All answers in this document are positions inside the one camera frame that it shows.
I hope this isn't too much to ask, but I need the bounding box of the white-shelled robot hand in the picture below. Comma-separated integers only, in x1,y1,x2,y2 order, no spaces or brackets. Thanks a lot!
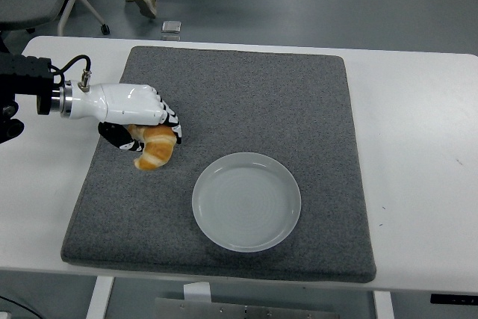
69,82,183,152

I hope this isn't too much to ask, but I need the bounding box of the golden croissant bread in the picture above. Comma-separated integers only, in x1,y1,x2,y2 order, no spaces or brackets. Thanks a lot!
126,124,177,172

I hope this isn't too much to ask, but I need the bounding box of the round grey plate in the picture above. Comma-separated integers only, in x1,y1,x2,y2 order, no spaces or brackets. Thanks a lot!
191,152,302,253

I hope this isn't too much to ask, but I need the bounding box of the grey metal plate with screws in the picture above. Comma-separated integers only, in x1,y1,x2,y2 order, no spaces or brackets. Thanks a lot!
154,297,341,319

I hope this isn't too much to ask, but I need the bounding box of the small silver floor box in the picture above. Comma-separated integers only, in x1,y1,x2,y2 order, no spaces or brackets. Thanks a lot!
161,19,183,42

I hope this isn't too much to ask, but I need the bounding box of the grey felt mat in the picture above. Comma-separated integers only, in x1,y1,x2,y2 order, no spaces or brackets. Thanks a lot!
60,46,377,284

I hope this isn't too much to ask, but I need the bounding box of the white table leg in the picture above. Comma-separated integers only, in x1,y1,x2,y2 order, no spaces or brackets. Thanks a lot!
373,291,395,319
85,276,115,319

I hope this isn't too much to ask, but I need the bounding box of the black table control panel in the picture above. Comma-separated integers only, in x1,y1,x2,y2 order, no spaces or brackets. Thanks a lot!
429,293,478,306

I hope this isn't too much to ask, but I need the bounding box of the black floor cable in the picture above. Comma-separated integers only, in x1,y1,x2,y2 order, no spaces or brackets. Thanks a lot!
0,294,38,319

